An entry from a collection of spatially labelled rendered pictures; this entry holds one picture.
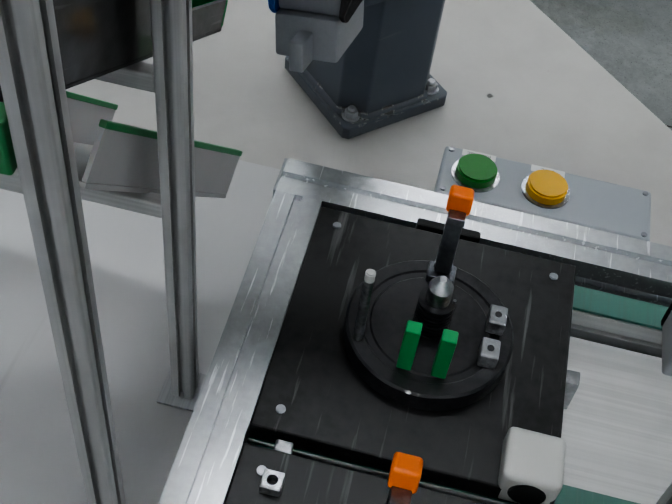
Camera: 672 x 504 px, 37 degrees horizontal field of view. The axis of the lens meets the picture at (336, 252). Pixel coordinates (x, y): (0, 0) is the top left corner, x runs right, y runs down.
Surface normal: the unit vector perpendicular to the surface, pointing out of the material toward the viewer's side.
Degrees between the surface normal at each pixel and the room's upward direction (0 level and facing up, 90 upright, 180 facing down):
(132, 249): 0
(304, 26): 78
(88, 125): 90
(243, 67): 0
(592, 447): 0
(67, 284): 90
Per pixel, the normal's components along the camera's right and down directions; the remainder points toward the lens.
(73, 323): -0.22, 0.73
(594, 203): 0.10, -0.64
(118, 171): 0.92, 0.36
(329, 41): -0.30, 0.55
